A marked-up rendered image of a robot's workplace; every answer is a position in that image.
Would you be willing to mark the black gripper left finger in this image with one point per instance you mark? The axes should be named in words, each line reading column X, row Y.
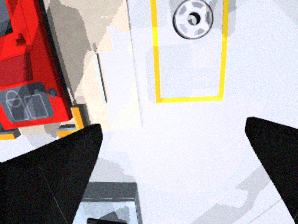
column 45, row 186

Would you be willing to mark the yellow rectangular outline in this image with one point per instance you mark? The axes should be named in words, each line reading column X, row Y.
column 225, row 17

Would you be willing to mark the black and white wheel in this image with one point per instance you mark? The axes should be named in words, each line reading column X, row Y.
column 201, row 11

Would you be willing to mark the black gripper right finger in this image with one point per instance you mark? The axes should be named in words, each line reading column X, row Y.
column 276, row 146

